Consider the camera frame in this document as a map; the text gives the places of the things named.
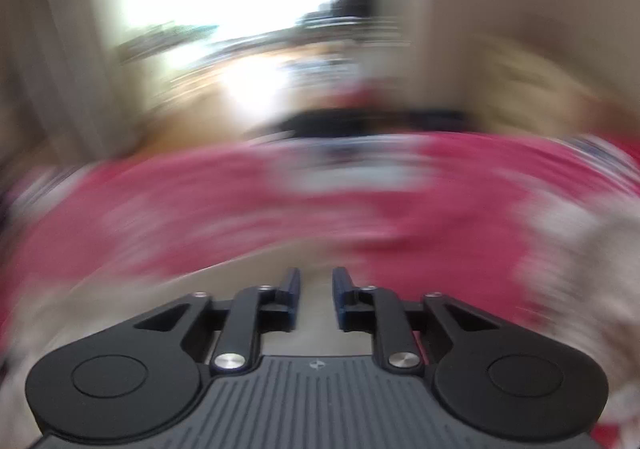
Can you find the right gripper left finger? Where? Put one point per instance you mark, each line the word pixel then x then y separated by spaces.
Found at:
pixel 242 321

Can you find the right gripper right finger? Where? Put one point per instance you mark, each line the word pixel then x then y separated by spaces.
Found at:
pixel 380 313

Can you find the white sweatshirt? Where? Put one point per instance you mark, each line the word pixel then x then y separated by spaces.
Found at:
pixel 49 315

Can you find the pink floral blanket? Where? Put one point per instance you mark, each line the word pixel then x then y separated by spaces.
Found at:
pixel 434 208

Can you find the beige knitted sweater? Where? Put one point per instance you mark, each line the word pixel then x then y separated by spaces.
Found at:
pixel 582 276

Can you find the cream nightstand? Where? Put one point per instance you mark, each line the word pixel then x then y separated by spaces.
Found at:
pixel 516 90

